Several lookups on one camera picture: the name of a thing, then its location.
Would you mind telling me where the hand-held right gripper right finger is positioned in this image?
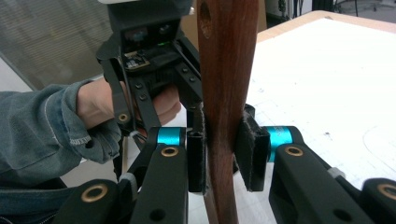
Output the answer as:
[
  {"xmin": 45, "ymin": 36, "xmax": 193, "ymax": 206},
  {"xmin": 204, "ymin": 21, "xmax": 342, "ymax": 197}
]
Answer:
[{"xmin": 234, "ymin": 119, "xmax": 373, "ymax": 224}]

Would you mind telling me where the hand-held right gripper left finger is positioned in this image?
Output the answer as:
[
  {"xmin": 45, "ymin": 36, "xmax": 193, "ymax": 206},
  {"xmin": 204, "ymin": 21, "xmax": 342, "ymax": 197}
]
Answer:
[{"xmin": 130, "ymin": 126, "xmax": 207, "ymax": 224}]

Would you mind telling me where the dark brown wooden spoon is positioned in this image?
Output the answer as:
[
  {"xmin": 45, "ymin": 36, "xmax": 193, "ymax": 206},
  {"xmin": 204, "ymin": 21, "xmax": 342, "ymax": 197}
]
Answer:
[{"xmin": 195, "ymin": 0, "xmax": 260, "ymax": 224}]

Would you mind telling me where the white foam mat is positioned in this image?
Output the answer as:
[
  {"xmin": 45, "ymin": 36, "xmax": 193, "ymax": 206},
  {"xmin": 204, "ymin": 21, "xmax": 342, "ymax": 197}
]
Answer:
[{"xmin": 122, "ymin": 18, "xmax": 396, "ymax": 224}]

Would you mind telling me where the grey slatted panel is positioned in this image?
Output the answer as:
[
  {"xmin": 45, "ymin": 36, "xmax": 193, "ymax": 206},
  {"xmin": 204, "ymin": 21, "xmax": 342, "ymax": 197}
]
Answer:
[{"xmin": 0, "ymin": 0, "xmax": 113, "ymax": 91}]

